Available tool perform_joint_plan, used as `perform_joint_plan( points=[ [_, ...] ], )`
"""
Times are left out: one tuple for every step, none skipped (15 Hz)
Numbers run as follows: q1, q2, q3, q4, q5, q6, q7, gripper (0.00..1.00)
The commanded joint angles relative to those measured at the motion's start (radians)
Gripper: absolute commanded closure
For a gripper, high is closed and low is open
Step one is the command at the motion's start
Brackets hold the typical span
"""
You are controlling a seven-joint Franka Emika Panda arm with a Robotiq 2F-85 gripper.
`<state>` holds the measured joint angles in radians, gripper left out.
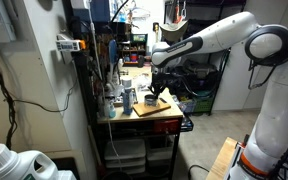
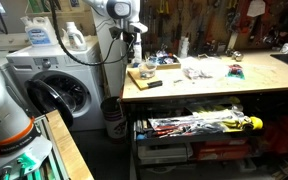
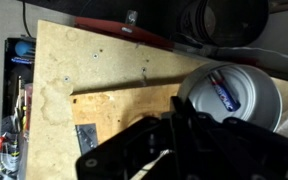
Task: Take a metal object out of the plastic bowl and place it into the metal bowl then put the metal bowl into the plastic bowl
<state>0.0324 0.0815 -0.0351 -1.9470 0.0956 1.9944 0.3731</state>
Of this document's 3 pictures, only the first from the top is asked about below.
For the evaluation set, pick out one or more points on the wooden cutting board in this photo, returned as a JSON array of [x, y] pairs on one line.
[[150, 110]]

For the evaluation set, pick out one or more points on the light wooden table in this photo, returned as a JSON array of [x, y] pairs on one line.
[[221, 161]]

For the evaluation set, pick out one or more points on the black cart with wooden top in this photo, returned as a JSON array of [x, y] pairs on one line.
[[130, 117]]

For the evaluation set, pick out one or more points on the small round metal bowl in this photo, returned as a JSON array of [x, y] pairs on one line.
[[150, 101]]

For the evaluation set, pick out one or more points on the black hard case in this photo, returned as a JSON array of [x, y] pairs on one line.
[[197, 24]]

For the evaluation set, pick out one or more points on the small blue soap bottle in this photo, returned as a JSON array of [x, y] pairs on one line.
[[112, 110]]

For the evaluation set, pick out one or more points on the white detergent jug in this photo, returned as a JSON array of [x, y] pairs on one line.
[[10, 165]]

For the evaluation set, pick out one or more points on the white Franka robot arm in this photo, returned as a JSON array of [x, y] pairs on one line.
[[277, 110]]

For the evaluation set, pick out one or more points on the blue white plastic crate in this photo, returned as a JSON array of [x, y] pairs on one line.
[[187, 106]]

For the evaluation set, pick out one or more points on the blue spray can white cap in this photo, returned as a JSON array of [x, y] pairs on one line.
[[127, 98]]

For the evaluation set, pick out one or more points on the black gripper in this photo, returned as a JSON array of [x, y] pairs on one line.
[[160, 80]]

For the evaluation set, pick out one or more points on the white tool with orange end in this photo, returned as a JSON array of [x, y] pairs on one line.
[[67, 45]]

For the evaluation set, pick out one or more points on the clear plastic storage bin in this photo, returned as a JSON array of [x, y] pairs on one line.
[[125, 149], [160, 154]]

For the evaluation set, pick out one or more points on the black metal shelf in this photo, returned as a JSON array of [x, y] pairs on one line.
[[229, 6]]

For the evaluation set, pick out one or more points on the small white plastic container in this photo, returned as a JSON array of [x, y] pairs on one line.
[[66, 175]]

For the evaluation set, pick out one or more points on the red toolbox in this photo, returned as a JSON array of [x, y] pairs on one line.
[[165, 126]]

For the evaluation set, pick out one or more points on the small wooden organizer shelf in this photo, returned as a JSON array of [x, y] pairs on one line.
[[134, 50]]

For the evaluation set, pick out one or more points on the crumpled clear plastic bag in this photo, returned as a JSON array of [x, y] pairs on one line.
[[142, 80]]

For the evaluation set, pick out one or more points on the green plastic crate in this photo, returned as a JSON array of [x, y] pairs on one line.
[[203, 105]]

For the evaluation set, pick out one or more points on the blue hanging brush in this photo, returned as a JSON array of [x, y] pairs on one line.
[[112, 53]]

